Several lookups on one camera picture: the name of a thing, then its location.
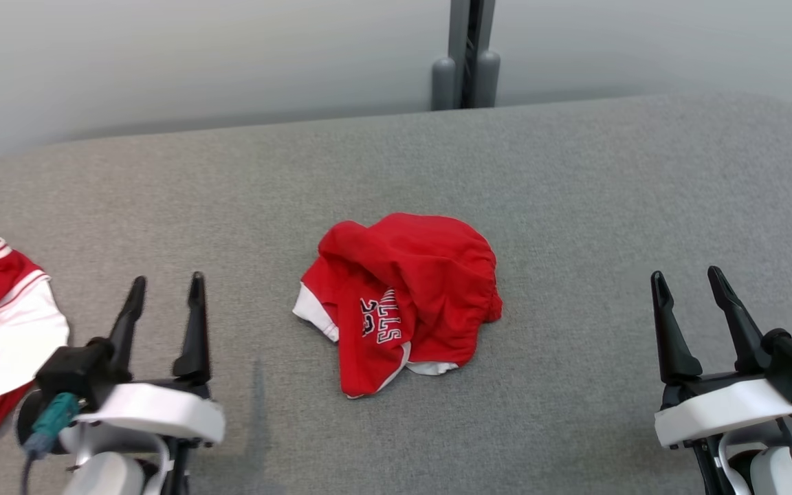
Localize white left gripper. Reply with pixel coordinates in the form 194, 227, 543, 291
69, 271, 226, 495

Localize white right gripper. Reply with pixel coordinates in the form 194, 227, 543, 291
650, 265, 792, 495

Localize red basketball shorts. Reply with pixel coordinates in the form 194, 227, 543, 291
292, 212, 504, 399

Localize left teal plug cable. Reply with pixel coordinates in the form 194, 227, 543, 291
20, 392, 82, 495

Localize grey double partition post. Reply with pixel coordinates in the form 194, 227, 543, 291
430, 0, 502, 112

